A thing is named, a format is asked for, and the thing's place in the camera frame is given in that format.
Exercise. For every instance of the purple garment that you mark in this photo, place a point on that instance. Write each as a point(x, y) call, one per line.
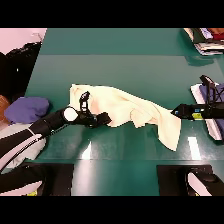
point(26, 109)

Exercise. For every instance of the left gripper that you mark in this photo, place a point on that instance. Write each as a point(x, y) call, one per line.
point(96, 119)

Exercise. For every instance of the black garment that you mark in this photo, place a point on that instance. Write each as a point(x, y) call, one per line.
point(20, 70)

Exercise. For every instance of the blue garment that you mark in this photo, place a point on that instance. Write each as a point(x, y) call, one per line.
point(218, 93)

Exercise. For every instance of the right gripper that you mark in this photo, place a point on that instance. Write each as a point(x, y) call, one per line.
point(181, 110)

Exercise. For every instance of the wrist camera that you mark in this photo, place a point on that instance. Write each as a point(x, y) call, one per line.
point(208, 87)
point(84, 98)

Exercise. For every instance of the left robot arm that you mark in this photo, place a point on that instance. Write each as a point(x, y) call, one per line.
point(50, 122)

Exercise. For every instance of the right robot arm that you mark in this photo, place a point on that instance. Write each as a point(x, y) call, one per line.
point(210, 111)

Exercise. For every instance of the cream shirt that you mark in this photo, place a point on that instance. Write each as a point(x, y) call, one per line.
point(133, 106)

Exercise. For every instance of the heap of clothes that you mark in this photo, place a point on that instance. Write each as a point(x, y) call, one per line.
point(208, 41)

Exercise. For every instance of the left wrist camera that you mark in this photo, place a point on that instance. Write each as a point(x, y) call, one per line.
point(84, 98)

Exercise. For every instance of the grey garment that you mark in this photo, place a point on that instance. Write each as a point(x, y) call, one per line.
point(15, 131)

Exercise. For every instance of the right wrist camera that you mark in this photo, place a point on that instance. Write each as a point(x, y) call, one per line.
point(208, 87)

